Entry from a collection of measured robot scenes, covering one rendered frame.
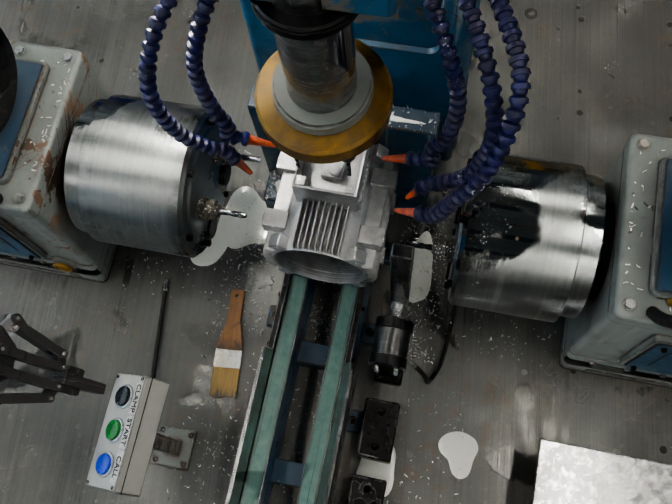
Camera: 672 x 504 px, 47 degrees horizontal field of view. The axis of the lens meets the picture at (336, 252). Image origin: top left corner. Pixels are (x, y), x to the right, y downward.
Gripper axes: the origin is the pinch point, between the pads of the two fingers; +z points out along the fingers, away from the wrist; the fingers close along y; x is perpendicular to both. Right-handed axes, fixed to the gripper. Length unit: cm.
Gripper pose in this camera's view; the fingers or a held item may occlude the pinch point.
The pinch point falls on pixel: (79, 383)
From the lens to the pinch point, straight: 117.8
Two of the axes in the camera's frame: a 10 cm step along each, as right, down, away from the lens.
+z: 5.7, 3.6, 7.4
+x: -8.0, 0.5, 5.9
